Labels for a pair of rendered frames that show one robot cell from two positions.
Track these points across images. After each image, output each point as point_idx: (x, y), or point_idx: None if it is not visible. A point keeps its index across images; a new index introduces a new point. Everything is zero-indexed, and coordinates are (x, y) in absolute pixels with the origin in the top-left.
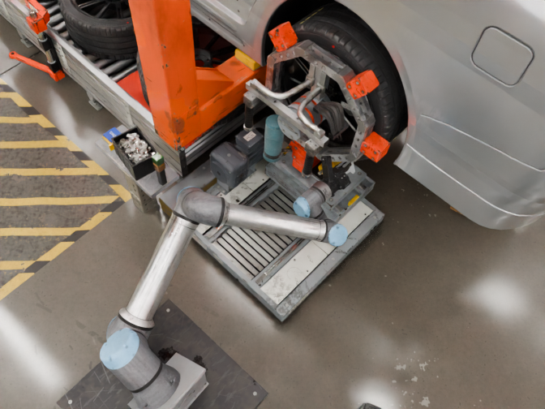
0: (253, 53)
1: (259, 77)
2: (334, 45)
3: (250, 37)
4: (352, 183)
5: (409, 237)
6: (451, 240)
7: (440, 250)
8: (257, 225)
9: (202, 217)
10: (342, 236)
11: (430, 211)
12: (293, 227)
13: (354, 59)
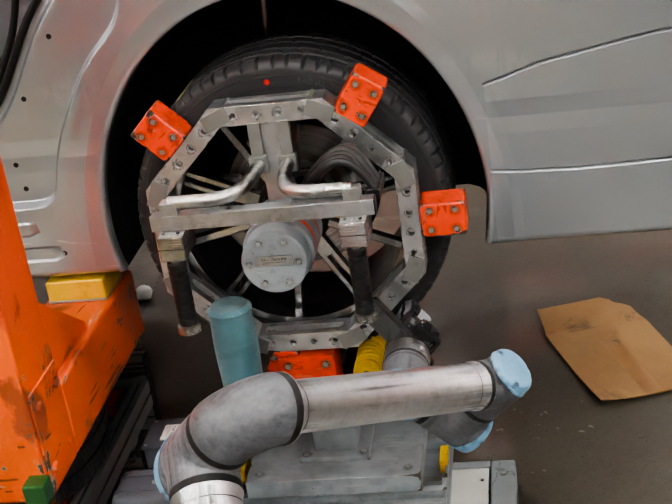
0: (93, 252)
1: (120, 314)
2: (268, 78)
3: (75, 221)
4: (418, 428)
5: (588, 475)
6: (655, 438)
7: (656, 459)
8: (368, 396)
9: (260, 418)
10: (520, 367)
11: (576, 426)
12: (431, 379)
13: (318, 74)
